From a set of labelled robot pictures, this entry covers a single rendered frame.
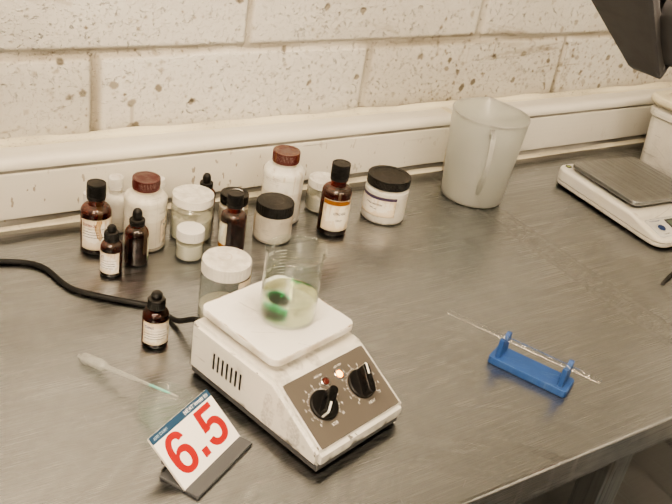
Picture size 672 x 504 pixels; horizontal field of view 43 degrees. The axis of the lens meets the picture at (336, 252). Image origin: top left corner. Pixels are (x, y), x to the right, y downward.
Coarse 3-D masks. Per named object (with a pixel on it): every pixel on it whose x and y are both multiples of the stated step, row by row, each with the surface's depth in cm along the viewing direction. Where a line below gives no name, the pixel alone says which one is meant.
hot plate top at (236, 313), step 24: (216, 312) 88; (240, 312) 89; (336, 312) 92; (240, 336) 85; (264, 336) 86; (288, 336) 87; (312, 336) 87; (336, 336) 89; (264, 360) 84; (288, 360) 84
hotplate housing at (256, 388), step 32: (192, 352) 91; (224, 352) 87; (320, 352) 88; (224, 384) 89; (256, 384) 85; (256, 416) 86; (288, 416) 83; (384, 416) 88; (288, 448) 85; (320, 448) 81
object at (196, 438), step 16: (208, 400) 84; (192, 416) 82; (208, 416) 84; (176, 432) 80; (192, 432) 81; (208, 432) 83; (224, 432) 84; (160, 448) 78; (176, 448) 79; (192, 448) 81; (208, 448) 82; (176, 464) 79; (192, 464) 80
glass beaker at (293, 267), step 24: (288, 240) 88; (312, 240) 88; (264, 264) 86; (288, 264) 90; (312, 264) 89; (264, 288) 87; (288, 288) 85; (312, 288) 86; (264, 312) 87; (288, 312) 86; (312, 312) 88
